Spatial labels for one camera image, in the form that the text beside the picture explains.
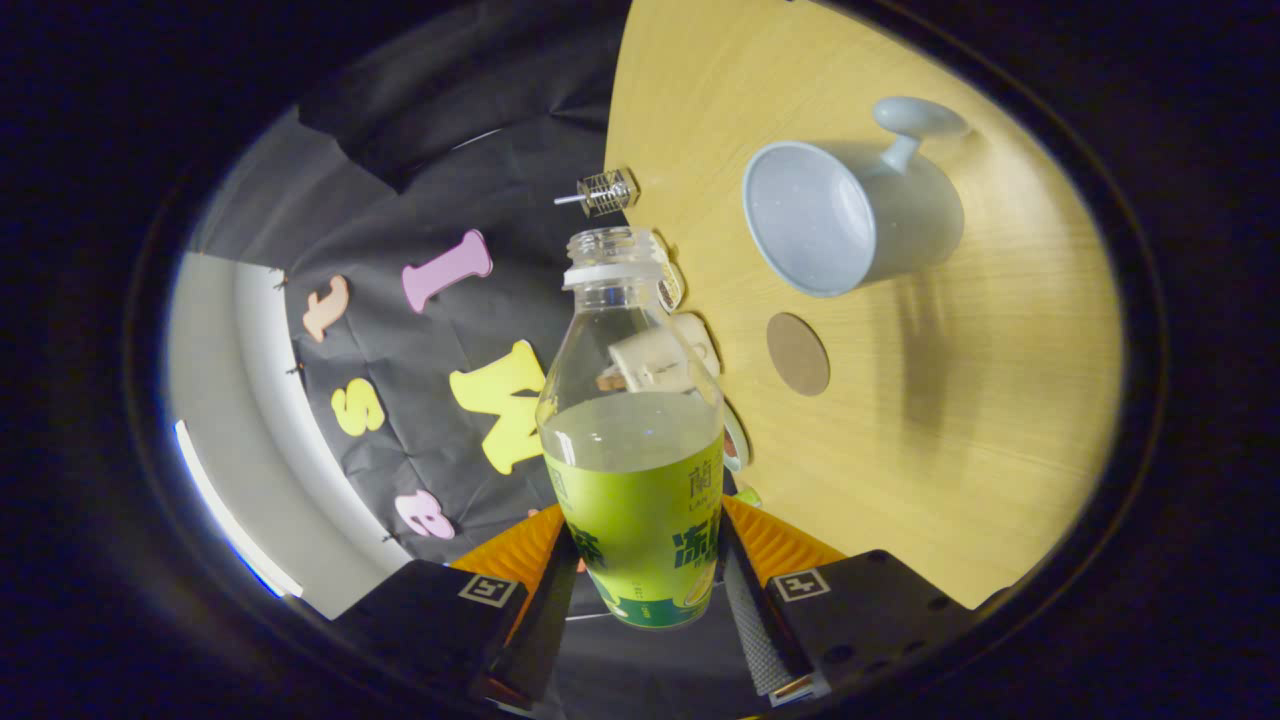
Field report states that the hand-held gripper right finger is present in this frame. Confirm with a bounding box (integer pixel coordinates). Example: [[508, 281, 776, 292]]
[[718, 495, 1011, 709]]

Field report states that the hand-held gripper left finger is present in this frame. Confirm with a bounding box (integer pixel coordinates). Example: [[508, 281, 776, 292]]
[[335, 503, 581, 713]]

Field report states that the green label juice bottle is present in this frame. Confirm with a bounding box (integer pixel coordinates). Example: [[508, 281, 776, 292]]
[[535, 226, 726, 631]]

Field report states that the round brown coaster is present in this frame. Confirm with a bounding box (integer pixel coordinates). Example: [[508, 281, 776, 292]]
[[766, 312, 832, 398]]

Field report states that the light blue cup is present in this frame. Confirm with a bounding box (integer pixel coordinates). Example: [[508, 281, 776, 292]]
[[741, 96, 971, 299]]

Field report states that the pale green plate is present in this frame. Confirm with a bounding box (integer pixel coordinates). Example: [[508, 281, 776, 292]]
[[722, 400, 751, 473]]

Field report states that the wooden table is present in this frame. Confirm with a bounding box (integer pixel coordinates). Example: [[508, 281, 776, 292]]
[[603, 0, 1126, 611]]

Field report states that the white toaster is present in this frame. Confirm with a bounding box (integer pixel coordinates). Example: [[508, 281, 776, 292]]
[[610, 312, 721, 393]]

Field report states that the wire mesh holder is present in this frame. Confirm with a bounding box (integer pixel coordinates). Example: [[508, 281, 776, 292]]
[[578, 167, 641, 218]]

